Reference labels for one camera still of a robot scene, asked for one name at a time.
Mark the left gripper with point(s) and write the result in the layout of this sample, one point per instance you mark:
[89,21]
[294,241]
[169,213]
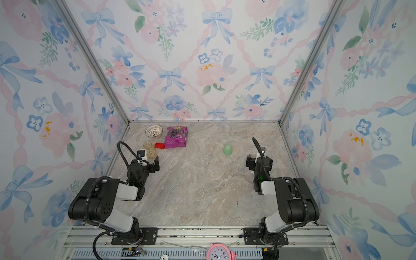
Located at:
[153,169]

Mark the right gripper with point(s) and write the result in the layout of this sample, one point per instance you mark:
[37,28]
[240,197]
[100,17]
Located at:
[251,163]

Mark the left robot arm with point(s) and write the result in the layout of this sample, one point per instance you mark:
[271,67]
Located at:
[94,205]

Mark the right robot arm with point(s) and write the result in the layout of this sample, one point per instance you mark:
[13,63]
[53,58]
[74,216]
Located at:
[296,206]

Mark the red toy brick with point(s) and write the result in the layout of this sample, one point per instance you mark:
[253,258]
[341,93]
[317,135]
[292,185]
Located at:
[159,146]

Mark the green bottle cap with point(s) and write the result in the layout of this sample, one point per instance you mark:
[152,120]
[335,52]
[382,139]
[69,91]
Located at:
[227,150]

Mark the patterned white bowl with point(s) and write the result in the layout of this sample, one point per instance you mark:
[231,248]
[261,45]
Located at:
[154,131]

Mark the purple snack box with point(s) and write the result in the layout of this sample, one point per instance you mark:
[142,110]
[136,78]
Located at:
[176,137]

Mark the pink alarm clock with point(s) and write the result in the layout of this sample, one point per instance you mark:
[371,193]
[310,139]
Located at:
[220,252]

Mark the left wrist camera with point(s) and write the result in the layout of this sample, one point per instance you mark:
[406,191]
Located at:
[142,154]

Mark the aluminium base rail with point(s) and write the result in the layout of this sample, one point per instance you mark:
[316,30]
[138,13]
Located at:
[312,242]

